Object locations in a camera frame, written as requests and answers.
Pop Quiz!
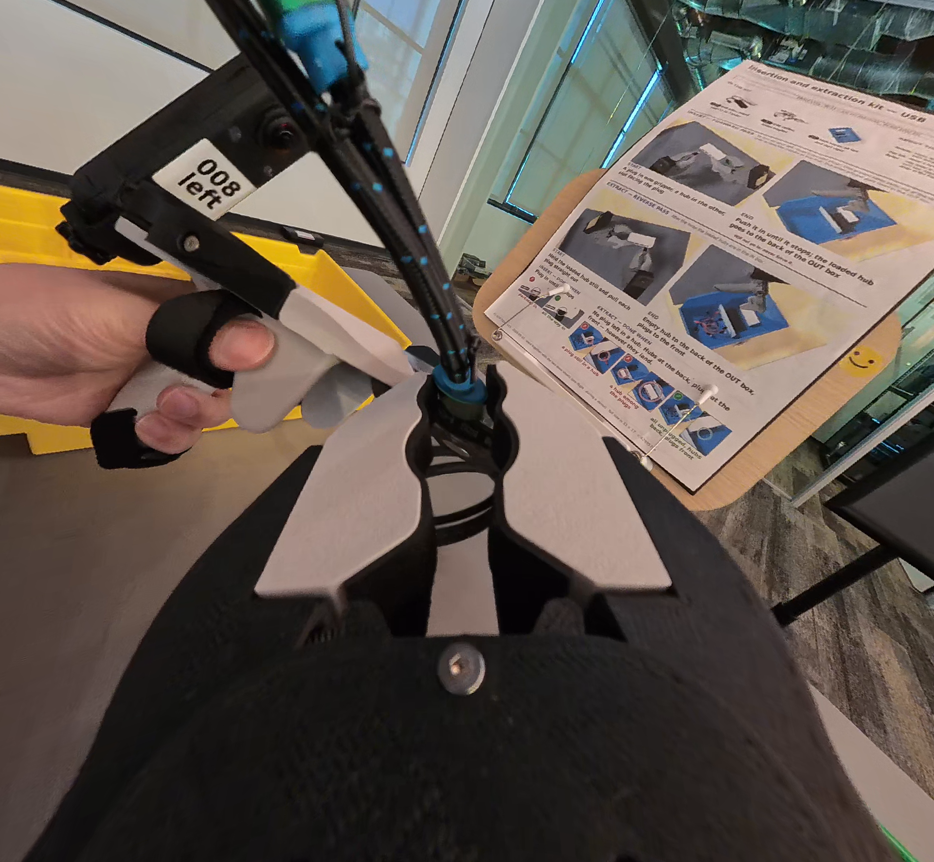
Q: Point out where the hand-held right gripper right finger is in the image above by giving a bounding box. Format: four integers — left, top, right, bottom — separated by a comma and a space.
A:
489, 366, 672, 596

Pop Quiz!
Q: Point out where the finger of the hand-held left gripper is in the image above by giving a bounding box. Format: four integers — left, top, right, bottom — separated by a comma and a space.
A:
300, 366, 377, 432
275, 283, 439, 389

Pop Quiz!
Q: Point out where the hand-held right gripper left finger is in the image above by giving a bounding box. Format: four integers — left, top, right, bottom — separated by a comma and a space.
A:
256, 381, 439, 600

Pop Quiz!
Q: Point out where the yellow plastic bin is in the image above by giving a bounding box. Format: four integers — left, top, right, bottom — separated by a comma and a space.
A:
0, 184, 414, 440

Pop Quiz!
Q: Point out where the person's left hand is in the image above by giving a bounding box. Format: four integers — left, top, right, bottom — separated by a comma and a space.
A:
0, 261, 278, 457

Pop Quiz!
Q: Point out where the instruction sheet on stand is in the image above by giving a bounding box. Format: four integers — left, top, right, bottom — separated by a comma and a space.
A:
472, 169, 906, 513

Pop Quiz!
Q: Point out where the black monitor on stand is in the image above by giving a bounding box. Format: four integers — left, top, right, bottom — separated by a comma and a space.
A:
771, 425, 934, 627

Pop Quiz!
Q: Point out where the printed instruction sheet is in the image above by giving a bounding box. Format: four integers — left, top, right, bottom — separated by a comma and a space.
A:
486, 60, 934, 491

